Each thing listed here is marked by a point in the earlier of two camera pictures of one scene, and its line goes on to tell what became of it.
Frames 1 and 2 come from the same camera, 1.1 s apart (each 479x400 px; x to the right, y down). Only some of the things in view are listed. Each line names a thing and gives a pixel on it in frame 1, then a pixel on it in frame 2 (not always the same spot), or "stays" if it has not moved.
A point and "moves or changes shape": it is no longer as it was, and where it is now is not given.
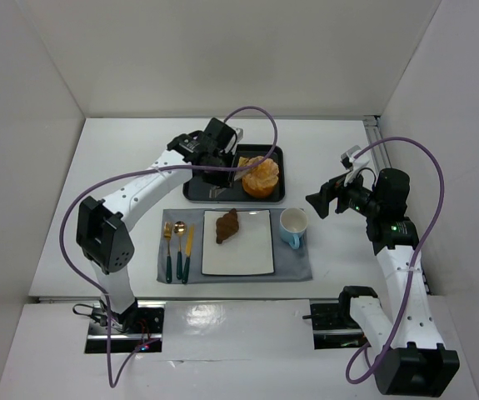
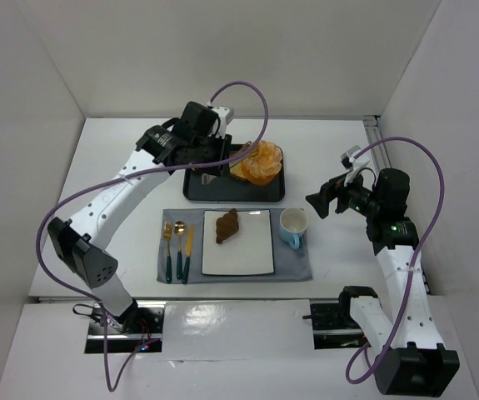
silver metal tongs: x=215 y=190 to x=207 y=178
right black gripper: x=331 y=196 stays
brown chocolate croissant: x=227 y=225 stays
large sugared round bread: x=261 y=179 moves or changes shape
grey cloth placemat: x=290 y=264 stays
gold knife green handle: x=188 y=252 stays
